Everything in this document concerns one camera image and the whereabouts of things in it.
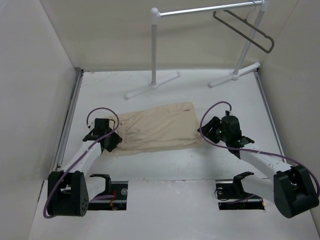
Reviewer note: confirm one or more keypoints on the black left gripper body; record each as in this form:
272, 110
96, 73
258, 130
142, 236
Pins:
112, 142

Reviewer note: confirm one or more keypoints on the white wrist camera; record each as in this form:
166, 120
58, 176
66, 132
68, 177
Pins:
91, 125
228, 113

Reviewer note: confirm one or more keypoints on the beige cargo trousers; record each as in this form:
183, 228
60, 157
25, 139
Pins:
161, 128

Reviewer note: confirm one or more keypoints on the left metal table rail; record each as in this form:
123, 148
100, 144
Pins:
61, 148

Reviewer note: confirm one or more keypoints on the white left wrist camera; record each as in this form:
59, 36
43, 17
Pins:
91, 125

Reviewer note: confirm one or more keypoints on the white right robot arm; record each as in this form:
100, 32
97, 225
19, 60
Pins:
292, 188

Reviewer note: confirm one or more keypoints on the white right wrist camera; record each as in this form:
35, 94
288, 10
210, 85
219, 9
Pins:
228, 113

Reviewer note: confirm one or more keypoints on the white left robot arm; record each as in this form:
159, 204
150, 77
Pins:
71, 189

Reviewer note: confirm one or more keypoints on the right metal table rail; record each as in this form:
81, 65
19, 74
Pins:
269, 114

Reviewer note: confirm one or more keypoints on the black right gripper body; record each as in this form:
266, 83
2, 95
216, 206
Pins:
216, 134

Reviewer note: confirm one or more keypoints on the metal table rail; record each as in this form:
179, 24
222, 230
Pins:
269, 114
61, 148

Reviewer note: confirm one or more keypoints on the white clothes rack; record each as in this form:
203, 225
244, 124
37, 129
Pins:
238, 70

